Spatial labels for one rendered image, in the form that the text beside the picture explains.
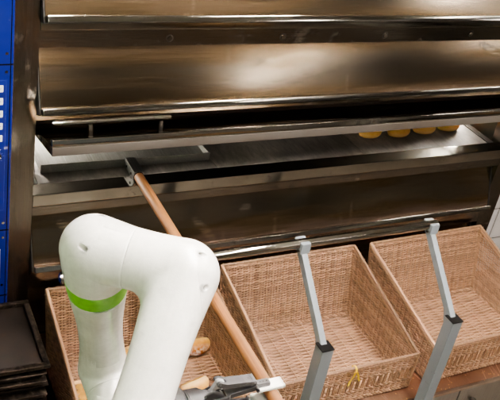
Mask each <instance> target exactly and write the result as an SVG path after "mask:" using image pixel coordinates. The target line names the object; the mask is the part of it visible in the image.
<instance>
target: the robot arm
mask: <svg viewBox="0 0 500 400"><path fill-rule="evenodd" d="M59 254H60V264H61V268H62V273H63V280H64V283H65V287H66V290H67V295H68V298H69V301H70V303H71V308H72V310H73V313H74V316H75V321H76V324H77V329H78V335H79V362H78V374H79V378H80V380H81V383H82V385H83V389H84V391H85V394H86V397H87V400H267V398H266V396H265V395H264V392H265V391H270V390H276V389H280V388H284V387H285V386H286V385H285V383H284V382H283V380H282V379H281V377H280V376H279V377H274V378H271V379H269V378H265V379H257V380H256V379H255V377H254V376H253V374H246V375H234V376H227V377H221V376H214V377H213V380H214V383H213V385H212V386H211V387H207V388H205V389H198V388H197V387H195V388H190V389H185V390H182V389H181V388H179V384H180V381H181V378H182V375H183V371H184V368H185V366H186V364H187V360H188V357H189V355H190V351H191V349H192V346H193V343H194V340H195V338H196V336H197V333H198V330H199V328H200V325H201V323H202V320H203V319H204V317H205V315H206V311H207V310H208V308H209V306H210V303H211V301H212V299H213V296H214V294H215V292H216V290H217V287H218V284H219V281H220V268H219V264H218V261H217V258H216V256H215V255H214V253H213V252H212V251H211V250H210V249H209V248H208V247H207V246H206V245H204V244H203V243H202V242H200V241H197V240H194V239H190V238H185V237H177V236H172V235H168V234H164V233H158V232H154V231H151V230H148V229H142V228H139V227H136V226H134V225H130V224H128V223H125V222H123V221H119V220H118V219H115V218H112V217H109V216H106V215H104V214H100V213H89V214H85V215H83V216H80V217H77V218H76V219H75V220H73V221H72V222H71V223H70V224H69V225H68V226H67V227H66V228H65V230H64V231H63V233H62V235H61V238H60V242H59ZM127 290H130V291H132V292H134V293H135V294H136V295H137V296H138V298H139V299H140V309H139V313H138V316H137V322H136V325H135V329H134V331H133V337H132V340H131V343H130V346H129V350H128V353H127V355H126V353H125V346H124V339H123V315H124V308H125V300H126V295H127ZM253 391H256V392H257V393H253V394H250V395H249V396H248V395H247V396H246V398H235V397H238V396H241V395H243V394H247V393H250V392H253Z"/></svg>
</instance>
